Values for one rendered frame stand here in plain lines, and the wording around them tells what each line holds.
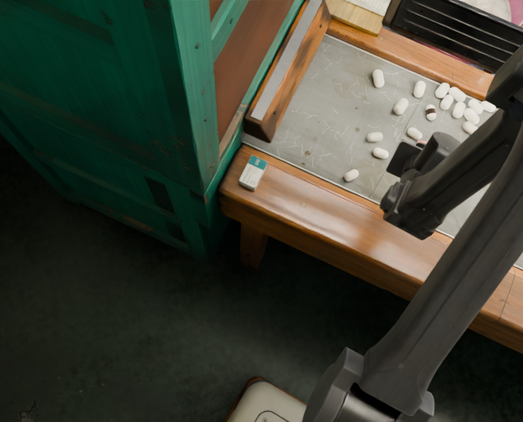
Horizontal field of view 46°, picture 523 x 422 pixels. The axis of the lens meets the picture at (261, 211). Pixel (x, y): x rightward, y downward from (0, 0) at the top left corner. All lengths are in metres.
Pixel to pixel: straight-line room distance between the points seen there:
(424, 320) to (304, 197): 0.64
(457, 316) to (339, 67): 0.84
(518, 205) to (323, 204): 0.68
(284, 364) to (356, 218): 0.81
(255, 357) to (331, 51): 0.97
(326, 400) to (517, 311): 0.69
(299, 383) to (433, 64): 1.03
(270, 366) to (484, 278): 1.38
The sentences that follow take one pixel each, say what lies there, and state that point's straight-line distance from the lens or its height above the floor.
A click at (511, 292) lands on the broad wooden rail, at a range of 1.27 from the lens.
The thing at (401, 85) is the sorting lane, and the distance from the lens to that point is 1.35.
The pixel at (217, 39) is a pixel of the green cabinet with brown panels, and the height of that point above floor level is 1.25.
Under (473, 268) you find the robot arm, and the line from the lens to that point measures 0.58.
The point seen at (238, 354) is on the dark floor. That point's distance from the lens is 1.91.
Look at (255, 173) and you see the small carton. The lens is 1.19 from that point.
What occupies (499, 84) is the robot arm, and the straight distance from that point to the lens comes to 0.64.
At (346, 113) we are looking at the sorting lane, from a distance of 1.30.
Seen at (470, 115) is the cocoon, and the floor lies 0.76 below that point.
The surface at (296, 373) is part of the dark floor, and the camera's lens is 1.92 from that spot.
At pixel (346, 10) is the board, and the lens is 1.37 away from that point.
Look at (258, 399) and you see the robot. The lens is 1.64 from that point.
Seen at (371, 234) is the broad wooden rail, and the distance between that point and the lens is 1.21.
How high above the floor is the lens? 1.91
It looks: 75 degrees down
